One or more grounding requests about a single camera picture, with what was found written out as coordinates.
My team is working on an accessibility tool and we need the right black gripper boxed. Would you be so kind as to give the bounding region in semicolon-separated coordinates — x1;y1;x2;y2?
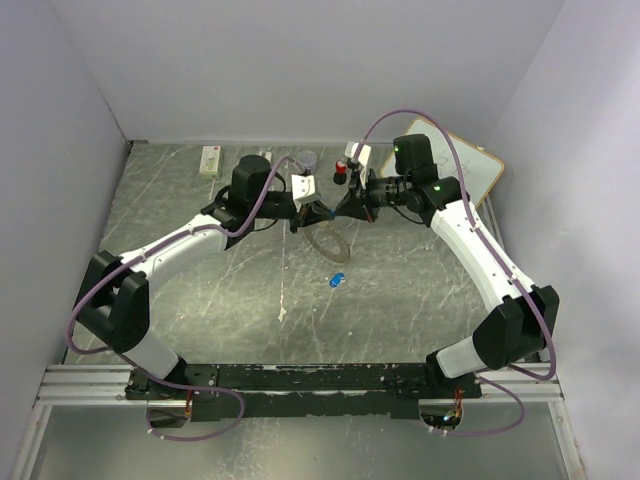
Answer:
333;164;410;223

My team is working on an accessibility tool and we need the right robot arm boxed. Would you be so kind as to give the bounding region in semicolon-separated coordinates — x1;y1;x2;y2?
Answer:
334;134;559;398

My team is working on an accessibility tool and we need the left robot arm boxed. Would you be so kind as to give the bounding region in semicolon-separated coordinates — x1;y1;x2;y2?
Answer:
65;155;333;399

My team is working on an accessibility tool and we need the clear cup of paperclips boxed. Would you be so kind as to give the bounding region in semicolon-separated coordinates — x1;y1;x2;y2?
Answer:
296;150;318;175

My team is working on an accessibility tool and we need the white stapler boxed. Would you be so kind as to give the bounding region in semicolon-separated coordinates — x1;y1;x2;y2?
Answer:
257;151;272;162

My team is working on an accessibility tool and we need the green white staple box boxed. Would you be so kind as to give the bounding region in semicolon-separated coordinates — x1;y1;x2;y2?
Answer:
199;145;221;179

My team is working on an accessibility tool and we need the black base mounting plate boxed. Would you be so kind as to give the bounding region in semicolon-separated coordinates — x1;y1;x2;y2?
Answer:
125;363;481;422

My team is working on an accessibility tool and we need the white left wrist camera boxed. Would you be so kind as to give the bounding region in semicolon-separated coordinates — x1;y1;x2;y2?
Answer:
291;174;320;208

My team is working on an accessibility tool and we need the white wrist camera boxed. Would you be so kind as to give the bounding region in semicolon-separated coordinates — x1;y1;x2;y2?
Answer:
345;142;371;186
291;174;320;208

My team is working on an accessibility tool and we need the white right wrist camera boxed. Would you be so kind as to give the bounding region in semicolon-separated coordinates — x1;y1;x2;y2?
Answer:
345;142;371;186

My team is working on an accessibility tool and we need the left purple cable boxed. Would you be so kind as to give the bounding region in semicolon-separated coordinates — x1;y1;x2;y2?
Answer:
65;155;246;442

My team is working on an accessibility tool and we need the aluminium rail frame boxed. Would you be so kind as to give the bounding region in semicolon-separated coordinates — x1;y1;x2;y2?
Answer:
9;197;581;480

